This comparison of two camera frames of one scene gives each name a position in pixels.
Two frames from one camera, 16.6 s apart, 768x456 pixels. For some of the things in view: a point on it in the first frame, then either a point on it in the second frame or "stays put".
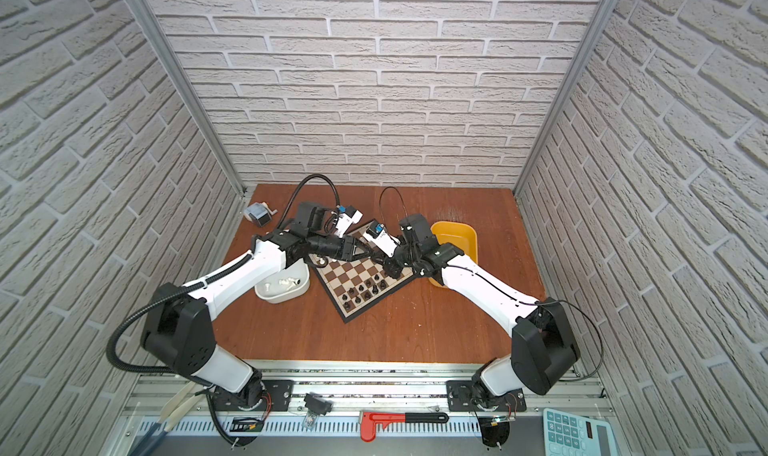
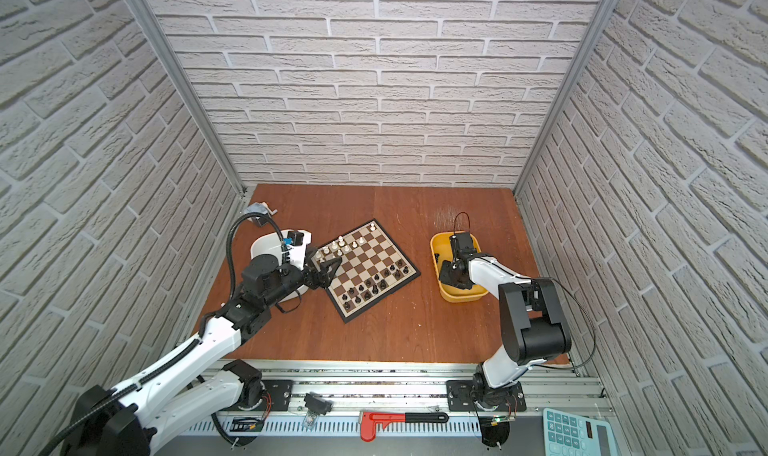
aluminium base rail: [363, 401] stays put
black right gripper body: [395, 265] → [449, 274]
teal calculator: [569, 435] stays put
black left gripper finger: [362, 249] → [324, 265]
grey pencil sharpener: [259, 213] stays put
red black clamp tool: [370, 419] stays put
